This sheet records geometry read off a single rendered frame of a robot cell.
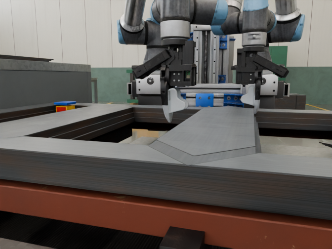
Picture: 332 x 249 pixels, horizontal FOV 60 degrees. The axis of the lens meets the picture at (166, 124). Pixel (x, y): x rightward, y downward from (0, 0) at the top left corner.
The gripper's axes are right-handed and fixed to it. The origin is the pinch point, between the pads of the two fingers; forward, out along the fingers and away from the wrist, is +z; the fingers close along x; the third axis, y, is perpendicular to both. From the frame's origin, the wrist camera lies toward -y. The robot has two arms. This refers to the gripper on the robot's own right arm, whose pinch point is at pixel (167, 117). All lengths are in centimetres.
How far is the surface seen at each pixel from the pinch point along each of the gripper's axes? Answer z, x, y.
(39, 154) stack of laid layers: 1.3, -37.0, -10.4
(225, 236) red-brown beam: 10.5, -37.0, 19.0
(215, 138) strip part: 0.8, -19.4, 15.3
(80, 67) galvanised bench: -16, 65, -67
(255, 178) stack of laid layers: 1.8, -37.0, 22.4
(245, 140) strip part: 0.8, -19.1, 20.9
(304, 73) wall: -19, 1037, 195
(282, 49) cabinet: -95, 961, 114
